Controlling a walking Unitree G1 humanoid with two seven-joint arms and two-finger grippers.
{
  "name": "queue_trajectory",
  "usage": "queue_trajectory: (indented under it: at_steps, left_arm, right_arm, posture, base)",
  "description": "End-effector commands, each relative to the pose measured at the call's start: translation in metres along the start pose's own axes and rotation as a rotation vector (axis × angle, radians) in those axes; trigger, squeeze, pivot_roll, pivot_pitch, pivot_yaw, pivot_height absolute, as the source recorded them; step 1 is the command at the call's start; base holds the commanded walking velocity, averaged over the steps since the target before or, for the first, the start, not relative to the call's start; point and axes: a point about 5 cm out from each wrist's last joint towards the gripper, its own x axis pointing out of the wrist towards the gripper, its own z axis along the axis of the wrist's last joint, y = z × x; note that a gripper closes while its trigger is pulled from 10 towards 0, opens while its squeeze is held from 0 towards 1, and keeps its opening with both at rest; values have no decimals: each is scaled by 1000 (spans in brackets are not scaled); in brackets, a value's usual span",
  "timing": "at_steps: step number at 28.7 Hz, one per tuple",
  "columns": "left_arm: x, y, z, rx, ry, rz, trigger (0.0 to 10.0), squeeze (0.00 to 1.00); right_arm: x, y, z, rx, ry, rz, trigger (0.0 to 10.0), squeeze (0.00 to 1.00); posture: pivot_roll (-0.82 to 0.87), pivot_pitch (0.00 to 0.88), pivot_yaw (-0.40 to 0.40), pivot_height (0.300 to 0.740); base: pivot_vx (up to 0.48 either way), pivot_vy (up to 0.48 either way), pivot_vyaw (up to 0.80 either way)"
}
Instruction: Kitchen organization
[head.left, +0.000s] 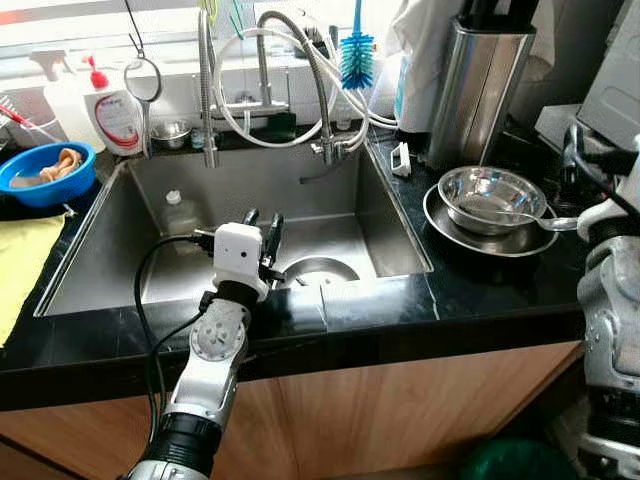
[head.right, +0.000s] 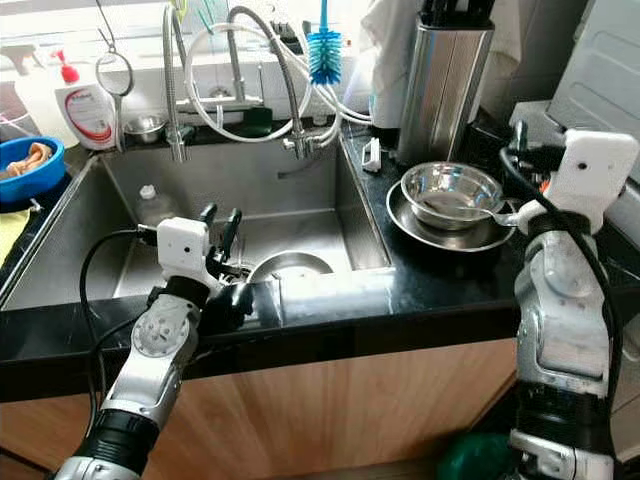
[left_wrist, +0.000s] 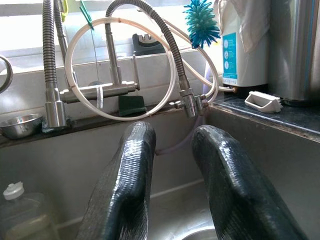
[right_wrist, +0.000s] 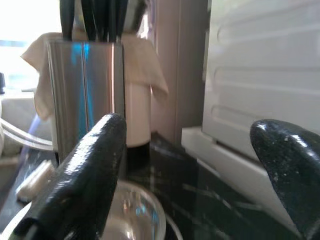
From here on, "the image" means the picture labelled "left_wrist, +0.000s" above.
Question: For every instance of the black knife sharpener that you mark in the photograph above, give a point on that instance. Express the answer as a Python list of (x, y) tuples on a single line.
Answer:
[(147, 43)]

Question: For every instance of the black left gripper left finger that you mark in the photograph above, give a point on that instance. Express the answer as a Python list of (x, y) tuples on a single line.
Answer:
[(125, 180)]

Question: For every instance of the stainless steel sink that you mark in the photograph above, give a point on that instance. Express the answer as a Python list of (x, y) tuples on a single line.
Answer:
[(62, 160)]

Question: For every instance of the thin clear tube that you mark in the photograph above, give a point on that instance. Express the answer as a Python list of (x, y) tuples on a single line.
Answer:
[(180, 146)]

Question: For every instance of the blue bottle brush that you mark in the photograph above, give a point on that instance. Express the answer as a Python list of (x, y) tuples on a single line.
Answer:
[(202, 25)]

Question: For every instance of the tall steel knife holder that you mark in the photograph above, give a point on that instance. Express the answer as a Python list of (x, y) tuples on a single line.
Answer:
[(292, 50)]

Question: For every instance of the white cloth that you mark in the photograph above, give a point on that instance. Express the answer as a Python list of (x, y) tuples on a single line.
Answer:
[(240, 20)]

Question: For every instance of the small steel bowl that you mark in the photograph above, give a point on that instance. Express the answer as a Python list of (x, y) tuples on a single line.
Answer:
[(20, 126)]

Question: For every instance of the steel faucet post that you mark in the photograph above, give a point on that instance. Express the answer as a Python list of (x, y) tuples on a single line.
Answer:
[(112, 62)]

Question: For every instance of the white ribbed plastic strip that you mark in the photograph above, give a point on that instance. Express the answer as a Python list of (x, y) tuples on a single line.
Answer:
[(100, 97)]

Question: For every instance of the yellow green hook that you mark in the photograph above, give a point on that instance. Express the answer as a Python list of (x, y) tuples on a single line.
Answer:
[(64, 10)]

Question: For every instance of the white scrub brush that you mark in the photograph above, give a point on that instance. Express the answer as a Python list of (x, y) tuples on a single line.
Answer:
[(262, 102)]

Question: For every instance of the dark green sponge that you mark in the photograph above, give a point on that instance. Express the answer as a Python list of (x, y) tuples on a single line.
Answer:
[(131, 106)]

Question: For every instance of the looped white tube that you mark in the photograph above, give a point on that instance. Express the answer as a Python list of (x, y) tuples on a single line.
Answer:
[(68, 70)]

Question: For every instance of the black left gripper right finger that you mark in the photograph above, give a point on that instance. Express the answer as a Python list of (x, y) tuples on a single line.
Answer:
[(230, 185)]

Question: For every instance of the white water filter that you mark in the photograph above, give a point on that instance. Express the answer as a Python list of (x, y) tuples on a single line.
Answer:
[(250, 67)]

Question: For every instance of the clear bottle with white cap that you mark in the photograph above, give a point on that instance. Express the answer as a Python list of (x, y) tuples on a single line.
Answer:
[(22, 215)]

